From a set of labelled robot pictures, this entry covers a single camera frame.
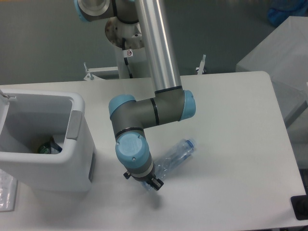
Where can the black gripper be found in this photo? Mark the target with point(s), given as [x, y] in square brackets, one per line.
[148, 179]

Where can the clear plastic water bottle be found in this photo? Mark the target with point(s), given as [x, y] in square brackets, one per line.
[173, 158]

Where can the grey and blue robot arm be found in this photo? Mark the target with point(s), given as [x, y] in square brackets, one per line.
[156, 100]

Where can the green trash inside can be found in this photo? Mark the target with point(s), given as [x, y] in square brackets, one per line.
[50, 147]

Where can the white trash can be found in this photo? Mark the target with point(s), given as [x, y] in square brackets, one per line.
[28, 118]

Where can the plastic bag at left edge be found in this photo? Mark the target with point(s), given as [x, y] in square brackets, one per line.
[8, 190]

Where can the black device at right edge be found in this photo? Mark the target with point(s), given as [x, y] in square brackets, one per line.
[300, 206]

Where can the white cabinet at right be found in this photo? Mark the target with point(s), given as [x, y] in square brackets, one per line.
[283, 54]

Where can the blue bag in background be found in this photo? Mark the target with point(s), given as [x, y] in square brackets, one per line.
[280, 10]

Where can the white mounting bracket with bolts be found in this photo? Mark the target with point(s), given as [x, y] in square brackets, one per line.
[96, 73]

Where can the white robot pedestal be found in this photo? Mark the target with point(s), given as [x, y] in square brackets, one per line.
[129, 48]

